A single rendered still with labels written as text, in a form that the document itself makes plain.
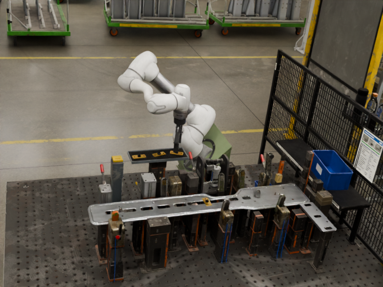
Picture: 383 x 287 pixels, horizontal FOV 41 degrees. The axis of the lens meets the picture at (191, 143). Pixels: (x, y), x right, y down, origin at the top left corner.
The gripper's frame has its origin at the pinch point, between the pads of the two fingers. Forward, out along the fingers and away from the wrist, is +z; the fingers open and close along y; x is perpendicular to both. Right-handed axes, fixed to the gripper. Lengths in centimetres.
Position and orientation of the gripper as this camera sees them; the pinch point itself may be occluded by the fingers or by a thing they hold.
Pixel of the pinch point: (177, 146)
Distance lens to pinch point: 324.2
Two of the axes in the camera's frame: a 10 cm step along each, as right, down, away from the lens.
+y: -1.2, 4.5, -8.8
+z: -0.9, 8.8, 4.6
